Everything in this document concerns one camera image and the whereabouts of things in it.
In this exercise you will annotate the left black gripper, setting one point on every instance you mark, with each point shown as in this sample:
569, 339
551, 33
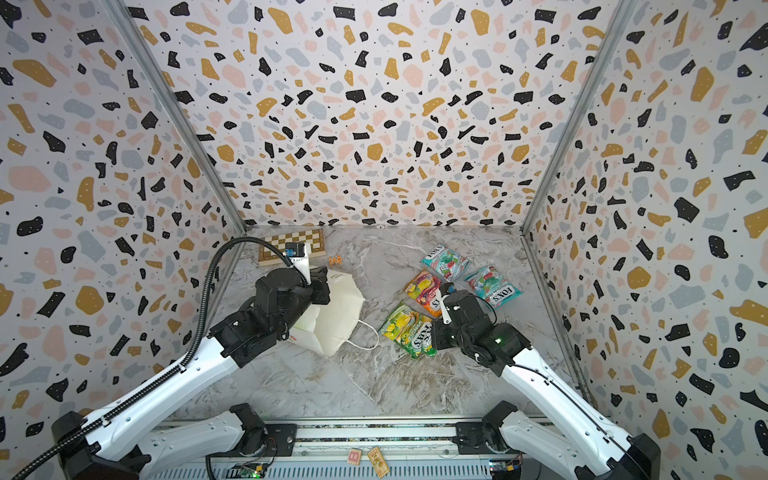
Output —
319, 283

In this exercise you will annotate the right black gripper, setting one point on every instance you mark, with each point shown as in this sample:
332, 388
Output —
450, 303

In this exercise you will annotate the white paper bag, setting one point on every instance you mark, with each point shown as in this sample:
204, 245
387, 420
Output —
323, 329

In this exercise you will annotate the teal Fox's candy bag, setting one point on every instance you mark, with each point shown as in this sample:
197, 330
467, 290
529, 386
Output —
447, 263
491, 286

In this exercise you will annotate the green Fox's candy bag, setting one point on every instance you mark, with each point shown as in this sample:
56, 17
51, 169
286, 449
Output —
416, 339
398, 323

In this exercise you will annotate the orange Fox's fruits candy bag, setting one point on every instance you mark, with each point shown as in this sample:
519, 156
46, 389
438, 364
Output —
424, 288

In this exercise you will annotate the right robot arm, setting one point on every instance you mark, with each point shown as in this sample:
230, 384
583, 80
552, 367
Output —
581, 444

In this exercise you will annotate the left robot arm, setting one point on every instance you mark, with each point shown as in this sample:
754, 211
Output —
118, 442

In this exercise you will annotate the tan wooden card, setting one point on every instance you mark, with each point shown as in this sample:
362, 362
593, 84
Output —
379, 463

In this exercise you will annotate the pink letter block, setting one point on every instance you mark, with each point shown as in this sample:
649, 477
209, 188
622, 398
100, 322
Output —
354, 457

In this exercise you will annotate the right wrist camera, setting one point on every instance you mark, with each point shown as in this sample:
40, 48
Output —
444, 291

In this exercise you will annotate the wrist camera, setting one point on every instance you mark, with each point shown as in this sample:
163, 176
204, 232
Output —
298, 253
444, 291

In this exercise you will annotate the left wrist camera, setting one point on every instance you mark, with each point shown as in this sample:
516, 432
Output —
298, 253

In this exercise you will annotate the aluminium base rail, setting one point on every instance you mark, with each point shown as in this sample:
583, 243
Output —
421, 448

